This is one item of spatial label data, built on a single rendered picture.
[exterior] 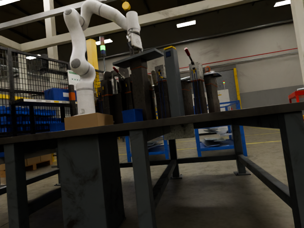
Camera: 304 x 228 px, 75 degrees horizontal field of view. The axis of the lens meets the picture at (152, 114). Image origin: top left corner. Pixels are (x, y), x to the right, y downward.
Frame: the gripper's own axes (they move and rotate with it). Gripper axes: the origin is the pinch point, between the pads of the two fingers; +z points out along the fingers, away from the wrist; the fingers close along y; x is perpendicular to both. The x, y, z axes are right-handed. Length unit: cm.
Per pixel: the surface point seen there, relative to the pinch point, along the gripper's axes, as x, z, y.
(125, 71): 24.5, 2.8, 14.2
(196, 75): -36.5, 21.2, 15.9
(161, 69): -11.6, 11.3, 13.4
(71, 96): 98, 12, 8
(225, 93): 174, -63, 834
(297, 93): -90, 29, 230
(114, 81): 33.5, 10.5, 8.0
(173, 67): -29.3, 16.6, -0.7
